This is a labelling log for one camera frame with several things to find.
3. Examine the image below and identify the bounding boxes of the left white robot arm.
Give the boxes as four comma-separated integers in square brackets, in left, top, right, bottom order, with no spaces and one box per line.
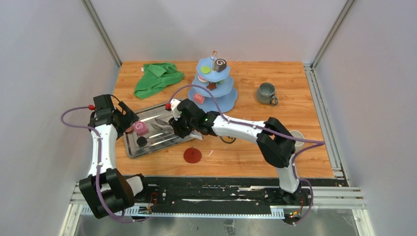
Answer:
[79,94,151,219]

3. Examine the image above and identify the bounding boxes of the green cloth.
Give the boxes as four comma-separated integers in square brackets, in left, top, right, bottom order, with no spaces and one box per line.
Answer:
[133,62,184,99]

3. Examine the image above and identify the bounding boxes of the pink frosted donut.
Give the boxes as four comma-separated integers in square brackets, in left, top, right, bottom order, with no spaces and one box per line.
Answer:
[198,75,208,83]

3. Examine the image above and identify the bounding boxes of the orange swirl roll cake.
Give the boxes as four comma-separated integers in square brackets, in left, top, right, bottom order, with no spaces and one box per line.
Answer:
[125,125,134,133]

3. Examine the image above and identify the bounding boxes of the steel serving tongs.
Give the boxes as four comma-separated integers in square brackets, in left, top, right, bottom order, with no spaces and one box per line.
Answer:
[150,118,203,141]

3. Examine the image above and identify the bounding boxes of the salmon swirl roll cake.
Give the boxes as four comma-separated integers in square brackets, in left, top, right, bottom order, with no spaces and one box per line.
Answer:
[193,93,205,104]

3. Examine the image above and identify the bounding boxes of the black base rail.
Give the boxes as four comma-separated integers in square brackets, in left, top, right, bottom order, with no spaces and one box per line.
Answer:
[73,176,329,225]

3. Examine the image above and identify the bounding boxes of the black round cookie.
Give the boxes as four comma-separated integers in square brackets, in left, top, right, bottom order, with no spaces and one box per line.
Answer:
[136,136,148,148]

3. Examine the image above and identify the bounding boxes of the dark chocolate swirl roll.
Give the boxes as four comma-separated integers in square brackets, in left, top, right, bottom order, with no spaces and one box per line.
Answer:
[212,59,227,72]

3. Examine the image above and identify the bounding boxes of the steel rectangular tray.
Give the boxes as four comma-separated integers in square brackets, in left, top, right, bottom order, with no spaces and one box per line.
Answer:
[123,103,193,159]

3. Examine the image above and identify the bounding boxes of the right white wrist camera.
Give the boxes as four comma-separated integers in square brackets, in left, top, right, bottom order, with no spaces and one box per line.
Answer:
[170,99,181,120]

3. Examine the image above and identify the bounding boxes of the green macaron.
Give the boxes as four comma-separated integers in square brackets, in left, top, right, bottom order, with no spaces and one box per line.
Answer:
[200,66,211,74]

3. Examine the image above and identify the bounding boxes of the red round coaster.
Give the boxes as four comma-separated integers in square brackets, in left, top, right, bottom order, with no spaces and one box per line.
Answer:
[183,147,202,164]

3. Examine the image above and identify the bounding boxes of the white ceramic cup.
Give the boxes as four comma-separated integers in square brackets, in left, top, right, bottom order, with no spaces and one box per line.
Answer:
[290,130,304,152]

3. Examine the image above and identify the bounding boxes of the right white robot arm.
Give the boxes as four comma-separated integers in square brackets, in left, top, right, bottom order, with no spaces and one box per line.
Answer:
[165,99,301,205]

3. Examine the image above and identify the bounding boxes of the blue three-tier cake stand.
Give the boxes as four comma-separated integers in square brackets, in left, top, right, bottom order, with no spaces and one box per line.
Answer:
[187,51,238,113]

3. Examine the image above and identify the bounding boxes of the pink swirl roll cake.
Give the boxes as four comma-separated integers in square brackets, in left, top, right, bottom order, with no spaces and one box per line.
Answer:
[133,121,149,136]

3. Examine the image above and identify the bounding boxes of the brown star cookie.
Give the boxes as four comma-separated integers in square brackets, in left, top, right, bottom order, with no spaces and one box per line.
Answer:
[206,82,217,90]

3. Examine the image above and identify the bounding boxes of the yellow black round coaster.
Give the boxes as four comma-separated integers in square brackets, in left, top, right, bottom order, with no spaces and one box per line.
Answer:
[220,136,236,144]

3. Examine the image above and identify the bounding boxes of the grey ceramic mug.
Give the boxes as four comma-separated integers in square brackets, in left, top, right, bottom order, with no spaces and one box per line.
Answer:
[256,83,278,106]

